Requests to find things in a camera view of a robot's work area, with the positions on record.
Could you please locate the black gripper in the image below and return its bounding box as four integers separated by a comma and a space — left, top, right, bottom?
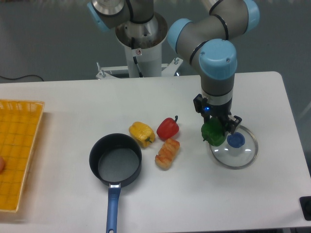
193, 94, 242, 134

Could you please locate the green bell pepper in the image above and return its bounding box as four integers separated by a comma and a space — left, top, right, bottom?
201, 117, 226, 147

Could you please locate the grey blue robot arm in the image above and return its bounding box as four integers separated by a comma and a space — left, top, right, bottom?
87, 0, 260, 133

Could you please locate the glass lid blue knob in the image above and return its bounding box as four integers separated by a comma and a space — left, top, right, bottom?
209, 126, 259, 169

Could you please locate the red bell pepper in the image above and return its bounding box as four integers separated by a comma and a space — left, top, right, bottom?
156, 116, 179, 140

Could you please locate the grilled bread toy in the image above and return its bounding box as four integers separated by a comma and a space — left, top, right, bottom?
155, 138, 180, 170

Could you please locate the yellow bell pepper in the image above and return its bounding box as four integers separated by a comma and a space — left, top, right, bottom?
129, 121, 156, 148

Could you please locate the black device table corner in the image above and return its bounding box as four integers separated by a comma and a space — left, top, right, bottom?
299, 196, 311, 221

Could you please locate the yellow woven basket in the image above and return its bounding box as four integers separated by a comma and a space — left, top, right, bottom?
0, 99, 45, 213

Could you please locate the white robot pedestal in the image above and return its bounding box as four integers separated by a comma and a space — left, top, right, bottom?
96, 13, 183, 80

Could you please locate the black pot blue handle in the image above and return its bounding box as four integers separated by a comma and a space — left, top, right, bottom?
89, 133, 142, 233

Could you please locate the black cable on floor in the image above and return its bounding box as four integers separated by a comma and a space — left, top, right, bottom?
0, 75, 45, 82

